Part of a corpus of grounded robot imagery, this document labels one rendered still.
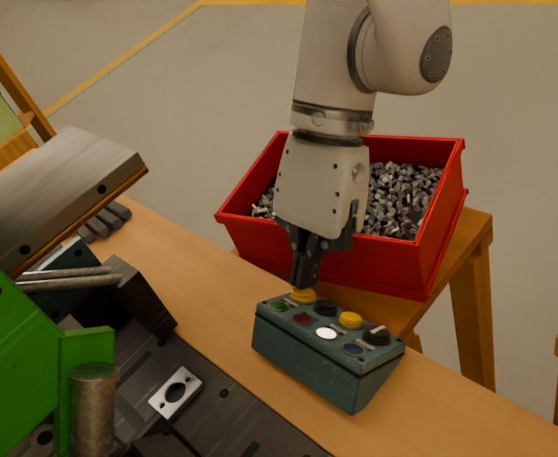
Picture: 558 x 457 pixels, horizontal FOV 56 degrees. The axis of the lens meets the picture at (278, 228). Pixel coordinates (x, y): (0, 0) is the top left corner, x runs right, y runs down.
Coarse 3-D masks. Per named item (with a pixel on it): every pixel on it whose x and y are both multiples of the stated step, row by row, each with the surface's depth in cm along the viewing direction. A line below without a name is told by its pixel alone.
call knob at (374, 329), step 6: (366, 330) 54; (372, 330) 53; (378, 330) 53; (384, 330) 54; (366, 336) 53; (372, 336) 53; (378, 336) 53; (384, 336) 53; (378, 342) 53; (384, 342) 53
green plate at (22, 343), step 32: (0, 288) 38; (0, 320) 38; (32, 320) 40; (0, 352) 39; (32, 352) 40; (0, 384) 39; (32, 384) 40; (0, 416) 39; (32, 416) 41; (0, 448) 39
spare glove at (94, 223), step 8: (104, 208) 91; (112, 208) 88; (120, 208) 87; (128, 208) 87; (96, 216) 89; (104, 216) 87; (112, 216) 86; (120, 216) 87; (128, 216) 87; (88, 224) 87; (96, 224) 86; (104, 224) 86; (112, 224) 85; (120, 224) 86; (80, 232) 86; (88, 232) 85; (96, 232) 85; (104, 232) 85; (88, 240) 85
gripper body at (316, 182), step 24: (288, 144) 56; (312, 144) 53; (336, 144) 52; (360, 144) 54; (288, 168) 56; (312, 168) 54; (336, 168) 52; (360, 168) 54; (288, 192) 57; (312, 192) 54; (336, 192) 53; (360, 192) 54; (288, 216) 58; (312, 216) 55; (336, 216) 53; (360, 216) 55
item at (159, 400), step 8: (184, 368) 61; (176, 376) 61; (184, 376) 60; (192, 376) 60; (168, 384) 60; (176, 384) 61; (184, 384) 60; (192, 384) 59; (200, 384) 59; (160, 392) 60; (168, 392) 60; (192, 392) 59; (152, 400) 59; (160, 400) 59; (184, 400) 58; (160, 408) 59; (168, 408) 58; (176, 408) 58; (168, 416) 57
